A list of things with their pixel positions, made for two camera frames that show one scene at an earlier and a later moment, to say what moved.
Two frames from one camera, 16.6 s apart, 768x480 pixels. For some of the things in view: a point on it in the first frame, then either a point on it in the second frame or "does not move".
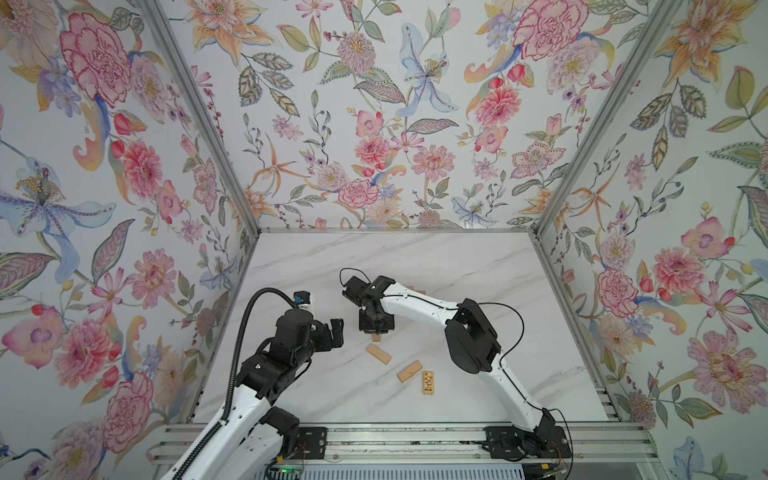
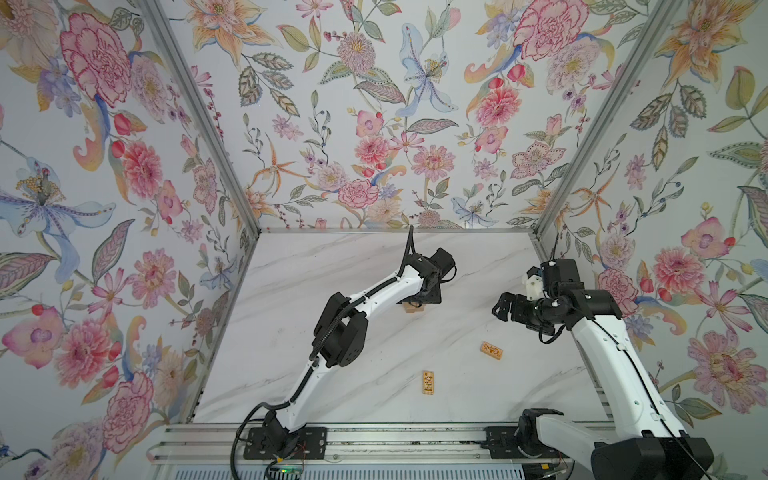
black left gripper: x=329 y=342 to x=433 y=295
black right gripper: x=387 y=326 to x=518 y=303
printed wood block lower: x=428 y=383 does not move
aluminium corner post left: x=203 y=109 does not move
